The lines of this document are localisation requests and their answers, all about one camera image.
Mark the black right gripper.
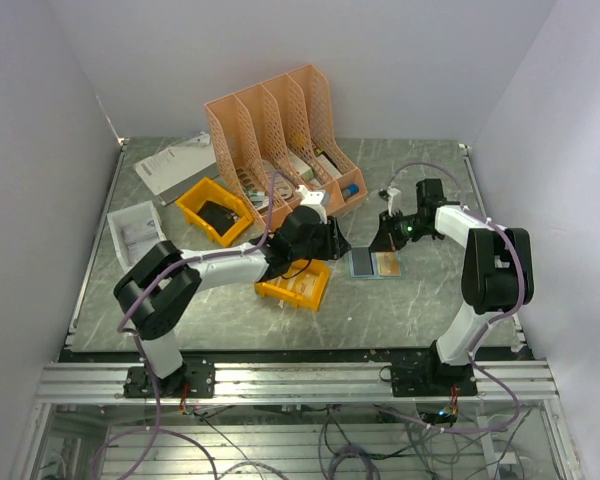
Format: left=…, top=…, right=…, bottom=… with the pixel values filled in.
left=368, top=208, right=432, bottom=253

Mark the gold patterned credit card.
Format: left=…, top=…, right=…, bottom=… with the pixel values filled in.
left=375, top=252, right=401, bottom=277

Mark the black credit card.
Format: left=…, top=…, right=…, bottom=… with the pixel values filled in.
left=351, top=247, right=374, bottom=277

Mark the yellow bin with cards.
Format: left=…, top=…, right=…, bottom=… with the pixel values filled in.
left=254, top=260, right=331, bottom=312

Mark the yellow bin with black items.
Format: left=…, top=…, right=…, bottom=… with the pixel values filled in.
left=175, top=177, right=254, bottom=247

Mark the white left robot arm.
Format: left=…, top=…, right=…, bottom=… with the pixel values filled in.
left=113, top=206, right=351, bottom=397

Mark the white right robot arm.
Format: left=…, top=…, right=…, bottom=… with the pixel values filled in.
left=370, top=178, right=534, bottom=396

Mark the white bin with cards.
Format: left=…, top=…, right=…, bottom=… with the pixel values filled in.
left=107, top=201, right=166, bottom=272

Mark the blue capped bottle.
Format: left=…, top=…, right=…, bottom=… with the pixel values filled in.
left=342, top=184, right=359, bottom=197

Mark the white stapler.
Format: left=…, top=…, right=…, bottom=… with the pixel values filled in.
left=246, top=191, right=270, bottom=213

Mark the peach plastic file organizer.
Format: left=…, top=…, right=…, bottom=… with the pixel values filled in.
left=205, top=64, right=368, bottom=227

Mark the white paper booklet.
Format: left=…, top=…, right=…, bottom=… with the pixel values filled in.
left=134, top=132, right=219, bottom=206

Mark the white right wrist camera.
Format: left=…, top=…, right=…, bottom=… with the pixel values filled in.
left=378, top=186, right=402, bottom=217

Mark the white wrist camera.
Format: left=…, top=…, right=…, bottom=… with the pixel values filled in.
left=378, top=186, right=402, bottom=217
left=296, top=185, right=330, bottom=224

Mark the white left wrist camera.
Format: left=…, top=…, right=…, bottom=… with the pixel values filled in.
left=296, top=185, right=330, bottom=224

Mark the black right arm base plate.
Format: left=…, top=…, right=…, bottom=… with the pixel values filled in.
left=379, top=365, right=477, bottom=398

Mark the aluminium frame rail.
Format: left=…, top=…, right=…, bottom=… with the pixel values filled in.
left=35, top=361, right=559, bottom=405

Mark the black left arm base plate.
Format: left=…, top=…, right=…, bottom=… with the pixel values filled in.
left=123, top=363, right=216, bottom=399

